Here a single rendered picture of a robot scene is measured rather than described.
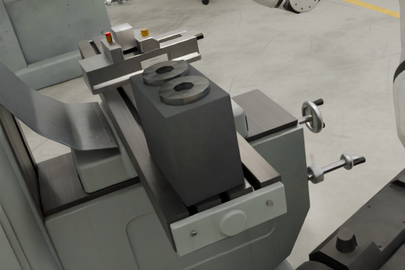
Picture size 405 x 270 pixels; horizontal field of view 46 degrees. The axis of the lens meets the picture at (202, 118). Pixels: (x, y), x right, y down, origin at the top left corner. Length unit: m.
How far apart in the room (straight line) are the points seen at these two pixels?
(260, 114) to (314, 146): 1.21
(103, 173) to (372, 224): 0.71
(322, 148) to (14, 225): 1.81
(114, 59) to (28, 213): 0.48
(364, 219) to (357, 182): 1.10
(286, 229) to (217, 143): 0.88
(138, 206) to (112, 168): 0.15
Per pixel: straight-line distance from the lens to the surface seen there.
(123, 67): 1.42
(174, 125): 0.79
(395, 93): 1.04
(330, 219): 2.24
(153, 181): 0.97
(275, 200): 0.92
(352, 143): 2.72
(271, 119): 1.50
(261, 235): 1.64
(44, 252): 1.37
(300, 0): 1.29
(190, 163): 0.83
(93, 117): 1.44
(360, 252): 1.24
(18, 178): 1.27
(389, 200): 1.42
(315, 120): 1.67
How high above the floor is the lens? 1.49
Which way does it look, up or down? 28 degrees down
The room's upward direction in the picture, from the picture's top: 12 degrees counter-clockwise
